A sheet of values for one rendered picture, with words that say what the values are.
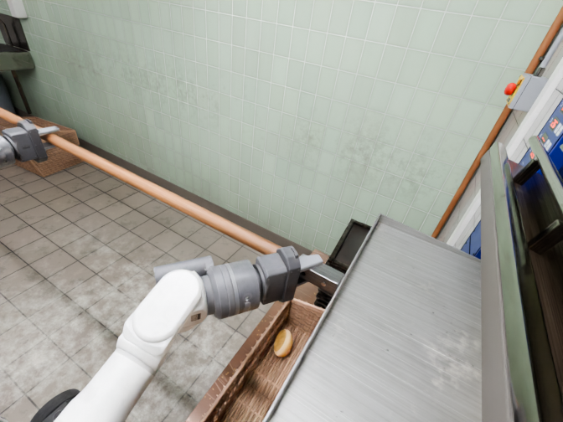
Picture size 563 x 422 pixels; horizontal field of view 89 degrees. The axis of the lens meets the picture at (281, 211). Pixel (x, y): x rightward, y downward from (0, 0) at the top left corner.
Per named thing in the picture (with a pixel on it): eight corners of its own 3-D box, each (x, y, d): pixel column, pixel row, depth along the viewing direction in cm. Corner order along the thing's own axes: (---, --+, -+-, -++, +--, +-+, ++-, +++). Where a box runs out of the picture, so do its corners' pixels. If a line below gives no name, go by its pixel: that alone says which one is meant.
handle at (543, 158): (507, 160, 56) (515, 164, 55) (529, 260, 31) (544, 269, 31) (533, 133, 52) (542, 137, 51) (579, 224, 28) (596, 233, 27)
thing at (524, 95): (528, 107, 101) (547, 76, 95) (531, 114, 94) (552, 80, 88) (504, 102, 104) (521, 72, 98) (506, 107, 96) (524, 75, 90)
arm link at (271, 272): (296, 313, 55) (235, 332, 50) (276, 275, 62) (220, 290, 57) (307, 267, 48) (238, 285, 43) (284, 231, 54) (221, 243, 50)
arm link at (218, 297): (240, 304, 44) (160, 326, 40) (232, 325, 52) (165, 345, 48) (222, 241, 50) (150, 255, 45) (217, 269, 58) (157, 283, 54)
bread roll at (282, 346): (269, 354, 101) (279, 362, 102) (282, 351, 97) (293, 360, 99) (276, 329, 109) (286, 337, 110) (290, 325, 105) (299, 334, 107)
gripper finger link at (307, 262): (324, 265, 55) (295, 273, 52) (316, 254, 57) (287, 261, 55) (326, 259, 54) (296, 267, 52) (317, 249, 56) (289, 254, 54)
